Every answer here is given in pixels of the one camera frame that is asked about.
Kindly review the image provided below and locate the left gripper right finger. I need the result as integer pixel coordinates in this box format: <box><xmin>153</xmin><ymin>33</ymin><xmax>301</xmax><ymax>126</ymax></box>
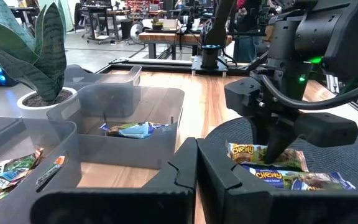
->
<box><xmin>197</xmin><ymin>138</ymin><xmax>358</xmax><ymax>224</ymax></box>

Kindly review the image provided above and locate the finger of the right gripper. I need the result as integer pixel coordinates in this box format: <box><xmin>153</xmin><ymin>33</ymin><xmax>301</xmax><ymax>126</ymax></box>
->
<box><xmin>264</xmin><ymin>124</ymin><xmax>295</xmax><ymax>164</ymax></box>
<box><xmin>250</xmin><ymin>123</ymin><xmax>270</xmax><ymax>146</ymax></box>

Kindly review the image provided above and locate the black aluminium table frame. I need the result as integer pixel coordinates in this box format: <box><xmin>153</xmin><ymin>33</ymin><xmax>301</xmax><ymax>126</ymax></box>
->
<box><xmin>96</xmin><ymin>57</ymin><xmax>358</xmax><ymax>125</ymax></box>

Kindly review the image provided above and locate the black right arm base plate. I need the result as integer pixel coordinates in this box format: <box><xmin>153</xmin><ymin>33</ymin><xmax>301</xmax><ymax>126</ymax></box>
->
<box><xmin>191</xmin><ymin>55</ymin><xmax>229</xmax><ymax>78</ymax></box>

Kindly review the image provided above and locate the wooden top background table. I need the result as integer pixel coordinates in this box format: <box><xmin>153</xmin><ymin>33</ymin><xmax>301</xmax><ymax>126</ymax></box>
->
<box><xmin>138</xmin><ymin>30</ymin><xmax>234</xmax><ymax>60</ymax></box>

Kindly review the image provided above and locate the white floor fan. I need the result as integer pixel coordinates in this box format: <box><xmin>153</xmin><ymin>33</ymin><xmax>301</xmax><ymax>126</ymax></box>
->
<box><xmin>129</xmin><ymin>22</ymin><xmax>145</xmax><ymax>45</ymax></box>

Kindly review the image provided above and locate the translucent grey plastic bin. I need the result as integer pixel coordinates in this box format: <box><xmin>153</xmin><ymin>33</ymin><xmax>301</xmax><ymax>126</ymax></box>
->
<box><xmin>63</xmin><ymin>63</ymin><xmax>142</xmax><ymax>119</ymax></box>
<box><xmin>0</xmin><ymin>114</ymin><xmax>83</xmax><ymax>224</ymax></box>
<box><xmin>47</xmin><ymin>83</ymin><xmax>186</xmax><ymax>170</ymax></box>

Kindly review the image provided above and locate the person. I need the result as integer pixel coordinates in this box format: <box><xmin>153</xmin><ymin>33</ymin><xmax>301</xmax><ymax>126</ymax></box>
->
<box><xmin>233</xmin><ymin>0</ymin><xmax>273</xmax><ymax>65</ymax></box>

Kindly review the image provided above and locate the black trash bin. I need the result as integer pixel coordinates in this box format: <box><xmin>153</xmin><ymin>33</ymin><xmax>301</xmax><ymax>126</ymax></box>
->
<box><xmin>120</xmin><ymin>19</ymin><xmax>134</xmax><ymax>40</ymax></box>

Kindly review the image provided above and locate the black equipment cart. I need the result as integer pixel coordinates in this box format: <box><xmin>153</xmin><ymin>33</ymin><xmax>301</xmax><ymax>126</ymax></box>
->
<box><xmin>79</xmin><ymin>2</ymin><xmax>121</xmax><ymax>45</ymax></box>

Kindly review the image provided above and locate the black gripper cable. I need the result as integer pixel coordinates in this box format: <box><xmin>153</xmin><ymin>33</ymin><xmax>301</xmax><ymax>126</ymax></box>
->
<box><xmin>259</xmin><ymin>73</ymin><xmax>358</xmax><ymax>111</ymax></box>

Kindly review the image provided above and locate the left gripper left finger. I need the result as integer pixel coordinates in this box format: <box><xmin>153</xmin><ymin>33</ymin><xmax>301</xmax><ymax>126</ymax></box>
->
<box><xmin>29</xmin><ymin>137</ymin><xmax>198</xmax><ymax>224</ymax></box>

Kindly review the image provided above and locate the small white box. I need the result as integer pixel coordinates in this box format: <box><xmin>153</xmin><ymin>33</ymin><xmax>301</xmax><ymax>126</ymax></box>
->
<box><xmin>162</xmin><ymin>18</ymin><xmax>179</xmax><ymax>30</ymax></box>

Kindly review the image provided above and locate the green snake plant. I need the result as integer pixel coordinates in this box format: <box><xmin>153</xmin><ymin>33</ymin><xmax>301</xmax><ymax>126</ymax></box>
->
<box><xmin>0</xmin><ymin>0</ymin><xmax>68</xmax><ymax>105</ymax></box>

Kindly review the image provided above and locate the white round plant pot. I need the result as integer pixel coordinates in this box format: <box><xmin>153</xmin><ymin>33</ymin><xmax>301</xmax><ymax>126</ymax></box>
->
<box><xmin>16</xmin><ymin>86</ymin><xmax>78</xmax><ymax>121</ymax></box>

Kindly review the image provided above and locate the dark round woven placemat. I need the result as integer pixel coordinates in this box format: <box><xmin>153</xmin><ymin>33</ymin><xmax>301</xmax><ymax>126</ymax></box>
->
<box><xmin>203</xmin><ymin>116</ymin><xmax>358</xmax><ymax>192</ymax></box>

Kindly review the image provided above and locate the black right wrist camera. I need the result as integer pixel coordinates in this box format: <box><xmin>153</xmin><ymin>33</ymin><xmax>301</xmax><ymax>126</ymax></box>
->
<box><xmin>224</xmin><ymin>77</ymin><xmax>273</xmax><ymax>116</ymax></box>

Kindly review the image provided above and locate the dark blue granola bar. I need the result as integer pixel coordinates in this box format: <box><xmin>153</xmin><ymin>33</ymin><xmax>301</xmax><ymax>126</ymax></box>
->
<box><xmin>99</xmin><ymin>121</ymin><xmax>170</xmax><ymax>140</ymax></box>
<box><xmin>242</xmin><ymin>164</ymin><xmax>356</xmax><ymax>192</ymax></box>

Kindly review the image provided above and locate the small potted plant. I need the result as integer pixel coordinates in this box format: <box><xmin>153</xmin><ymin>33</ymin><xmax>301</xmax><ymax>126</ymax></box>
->
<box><xmin>150</xmin><ymin>16</ymin><xmax>165</xmax><ymax>31</ymax></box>

